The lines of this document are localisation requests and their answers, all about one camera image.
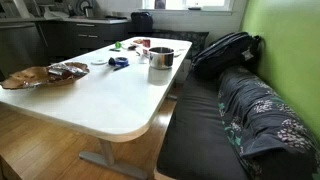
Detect brown wooden plate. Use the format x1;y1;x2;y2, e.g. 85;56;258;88
0;61;90;90

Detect stainless steel pot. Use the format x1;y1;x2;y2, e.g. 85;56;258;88
148;46;175;70

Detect blue tape roll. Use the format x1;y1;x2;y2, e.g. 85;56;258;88
114;56;130;68

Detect dark bench seat cushion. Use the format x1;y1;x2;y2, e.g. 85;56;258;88
156;71;251;180

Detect dark floral corner cushion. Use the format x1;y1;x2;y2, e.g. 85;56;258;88
152;29;210;60

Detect white round disc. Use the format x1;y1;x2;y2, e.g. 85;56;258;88
90;57;108;66

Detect black bag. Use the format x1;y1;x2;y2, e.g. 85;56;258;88
130;11;154;33

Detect black backpack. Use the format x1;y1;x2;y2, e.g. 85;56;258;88
191;31;263;80

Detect grey table leg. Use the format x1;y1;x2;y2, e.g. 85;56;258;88
78;138;149;180

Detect white framed window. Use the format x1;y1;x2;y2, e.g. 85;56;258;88
143;0;235;13

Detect dark kitchen cabinet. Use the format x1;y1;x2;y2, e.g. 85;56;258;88
0;18;132;69

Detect black handled scissors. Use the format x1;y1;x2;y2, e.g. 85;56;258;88
108;57;130;72

